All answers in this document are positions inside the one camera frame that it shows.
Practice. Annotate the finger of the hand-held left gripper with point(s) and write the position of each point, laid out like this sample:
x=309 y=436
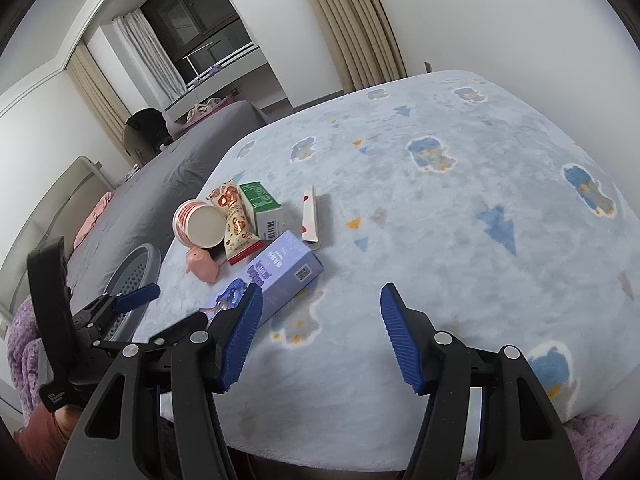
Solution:
x=135 y=297
x=170 y=335

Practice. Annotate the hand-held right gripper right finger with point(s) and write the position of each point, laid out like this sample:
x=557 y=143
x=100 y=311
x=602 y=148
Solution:
x=400 y=340

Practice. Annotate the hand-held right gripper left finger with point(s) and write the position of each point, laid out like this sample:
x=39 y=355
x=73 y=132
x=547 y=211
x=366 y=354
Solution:
x=243 y=340

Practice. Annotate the grey perforated waste basket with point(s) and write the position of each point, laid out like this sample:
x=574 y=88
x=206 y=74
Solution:
x=130 y=270

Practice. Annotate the blue purple wrapper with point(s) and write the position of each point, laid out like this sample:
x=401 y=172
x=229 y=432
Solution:
x=231 y=292

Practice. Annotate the pink pig figure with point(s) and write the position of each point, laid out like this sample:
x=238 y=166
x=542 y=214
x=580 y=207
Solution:
x=202 y=265

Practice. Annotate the purple carton box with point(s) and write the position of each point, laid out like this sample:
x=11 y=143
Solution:
x=290 y=265

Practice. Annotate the red striped paper cup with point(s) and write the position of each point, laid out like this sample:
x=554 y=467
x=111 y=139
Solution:
x=205 y=225

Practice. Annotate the cream red snack packet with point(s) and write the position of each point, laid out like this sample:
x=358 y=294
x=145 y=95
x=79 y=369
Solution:
x=237 y=232

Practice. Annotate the white red packet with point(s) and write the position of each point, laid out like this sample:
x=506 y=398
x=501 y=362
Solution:
x=310 y=220

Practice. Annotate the green white carton box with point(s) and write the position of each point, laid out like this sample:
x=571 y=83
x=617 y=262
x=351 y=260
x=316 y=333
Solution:
x=260 y=197

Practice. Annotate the person's left forearm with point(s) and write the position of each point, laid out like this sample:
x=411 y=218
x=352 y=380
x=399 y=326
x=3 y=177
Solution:
x=42 y=445

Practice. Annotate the purple fuzzy cloth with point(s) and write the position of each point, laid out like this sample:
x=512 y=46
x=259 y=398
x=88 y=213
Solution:
x=22 y=355
x=590 y=445

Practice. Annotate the beige headboard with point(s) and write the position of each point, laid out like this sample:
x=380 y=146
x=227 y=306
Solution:
x=55 y=200

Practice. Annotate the grey sofa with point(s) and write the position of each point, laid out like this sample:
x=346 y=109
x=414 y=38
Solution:
x=165 y=180

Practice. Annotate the light blue printed blanket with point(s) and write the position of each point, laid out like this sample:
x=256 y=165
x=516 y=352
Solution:
x=425 y=210

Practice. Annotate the black chair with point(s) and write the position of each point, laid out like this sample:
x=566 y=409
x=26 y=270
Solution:
x=147 y=125

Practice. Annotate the pink floral cloth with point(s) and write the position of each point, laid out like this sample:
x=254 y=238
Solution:
x=202 y=109

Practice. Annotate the beige curtain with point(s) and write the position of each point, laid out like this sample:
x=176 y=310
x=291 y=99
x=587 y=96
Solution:
x=350 y=20
x=95 y=90

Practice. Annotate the white low cabinet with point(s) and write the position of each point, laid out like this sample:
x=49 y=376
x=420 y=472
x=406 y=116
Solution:
x=240 y=82

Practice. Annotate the white sheer curtain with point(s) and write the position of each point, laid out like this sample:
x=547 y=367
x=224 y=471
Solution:
x=150 y=55

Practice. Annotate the white drying rack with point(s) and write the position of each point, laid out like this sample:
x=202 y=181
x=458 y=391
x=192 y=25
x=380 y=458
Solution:
x=220 y=60

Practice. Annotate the dark window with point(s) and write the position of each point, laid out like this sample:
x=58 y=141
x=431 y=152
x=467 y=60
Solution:
x=185 y=5

